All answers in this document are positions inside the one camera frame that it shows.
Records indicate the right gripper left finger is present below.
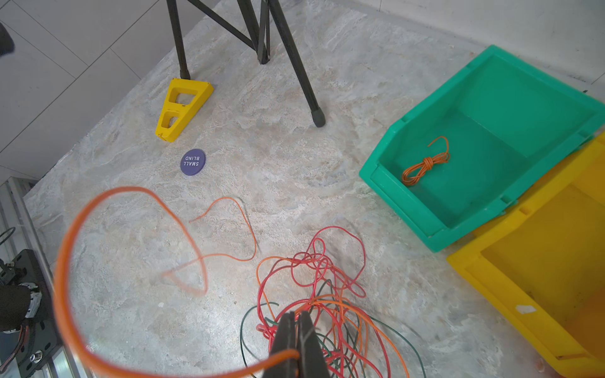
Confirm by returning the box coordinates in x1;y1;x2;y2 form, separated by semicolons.
262;312;298;378

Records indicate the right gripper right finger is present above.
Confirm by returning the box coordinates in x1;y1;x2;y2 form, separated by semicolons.
297;311;330;378

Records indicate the red cable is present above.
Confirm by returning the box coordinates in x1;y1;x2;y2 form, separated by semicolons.
254;225;379;378

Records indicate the orange cable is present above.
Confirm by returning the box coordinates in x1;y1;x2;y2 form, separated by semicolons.
401;135;451;187
53;186;411;378

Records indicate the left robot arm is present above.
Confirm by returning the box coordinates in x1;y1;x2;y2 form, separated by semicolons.
1;283;43;332

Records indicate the purple round token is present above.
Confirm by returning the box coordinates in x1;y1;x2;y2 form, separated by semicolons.
181;149;206;176

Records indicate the yellow plastic bin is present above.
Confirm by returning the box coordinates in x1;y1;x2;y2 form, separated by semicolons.
448;136;604;377

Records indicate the yellow triangular plastic block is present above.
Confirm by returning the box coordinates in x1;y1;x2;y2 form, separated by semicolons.
155;78;214;143

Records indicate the black perforated music stand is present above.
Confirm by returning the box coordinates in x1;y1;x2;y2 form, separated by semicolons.
164;0;327;129

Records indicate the green plastic bin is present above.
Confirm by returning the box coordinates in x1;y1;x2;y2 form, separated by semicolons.
360;46;604;252

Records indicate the coiled orange cable in bin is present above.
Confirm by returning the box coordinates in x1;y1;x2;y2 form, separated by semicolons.
401;135;451;187

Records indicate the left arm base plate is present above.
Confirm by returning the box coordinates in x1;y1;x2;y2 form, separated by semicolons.
1;249;62;377

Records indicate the aluminium mounting rail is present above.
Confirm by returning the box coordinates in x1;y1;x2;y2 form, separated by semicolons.
1;177;93;377

